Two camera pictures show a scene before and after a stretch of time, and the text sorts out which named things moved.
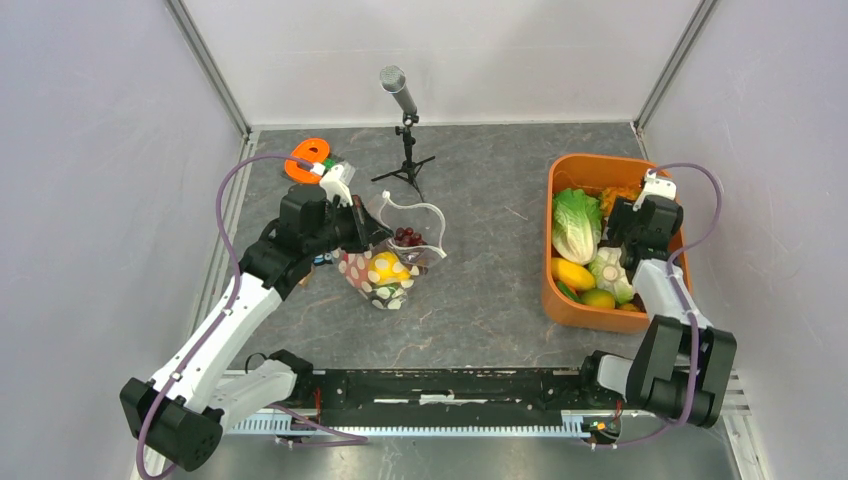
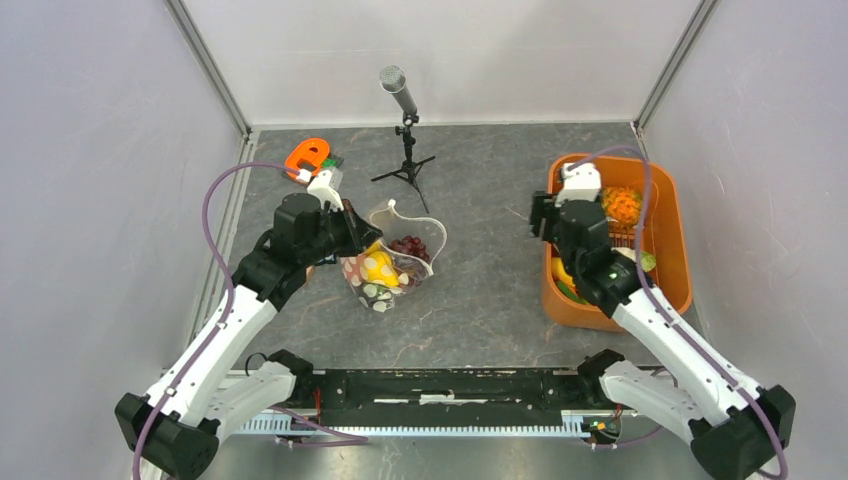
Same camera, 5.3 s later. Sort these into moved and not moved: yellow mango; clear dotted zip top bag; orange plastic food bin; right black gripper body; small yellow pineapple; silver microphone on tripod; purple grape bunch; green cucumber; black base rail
Moved: right black gripper body; clear dotted zip top bag; purple grape bunch
Not moved: small yellow pineapple; orange plastic food bin; green cucumber; yellow mango; silver microphone on tripod; black base rail
